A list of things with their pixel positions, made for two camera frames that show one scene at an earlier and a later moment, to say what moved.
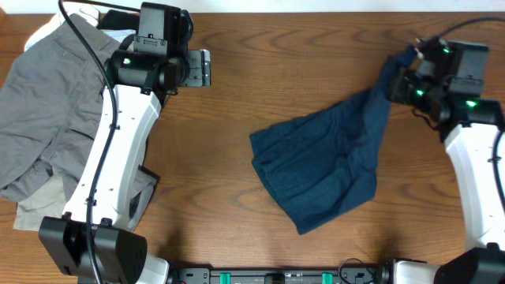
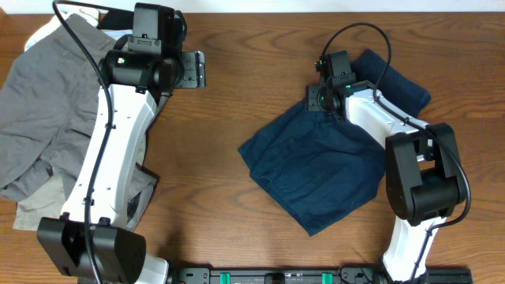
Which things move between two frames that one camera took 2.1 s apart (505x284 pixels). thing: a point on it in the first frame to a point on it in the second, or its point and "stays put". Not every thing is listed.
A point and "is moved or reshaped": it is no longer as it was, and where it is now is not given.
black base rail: [282, 275] stays put
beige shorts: [49, 201] stays put
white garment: [86, 12] stays put
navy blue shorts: [323, 166] is moved or reshaped
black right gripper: [395, 84] to [311, 104]
